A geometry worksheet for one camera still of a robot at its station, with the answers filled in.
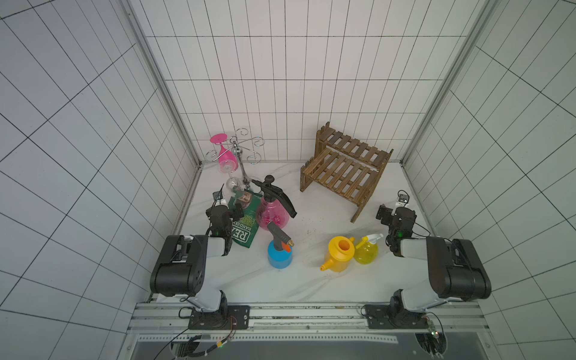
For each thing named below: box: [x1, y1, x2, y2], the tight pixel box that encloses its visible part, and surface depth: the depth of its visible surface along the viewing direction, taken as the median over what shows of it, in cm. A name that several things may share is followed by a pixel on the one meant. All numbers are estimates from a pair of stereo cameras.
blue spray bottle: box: [267, 221, 295, 270], surface depth 77 cm
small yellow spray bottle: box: [354, 233, 384, 265], surface depth 79 cm
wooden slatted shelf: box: [300, 121, 394, 223], surface depth 94 cm
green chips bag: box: [228, 189, 263, 249], surface depth 94 cm
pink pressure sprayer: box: [251, 174, 298, 231], surface depth 81 cm
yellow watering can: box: [319, 236, 355, 273], surface depth 79 cm
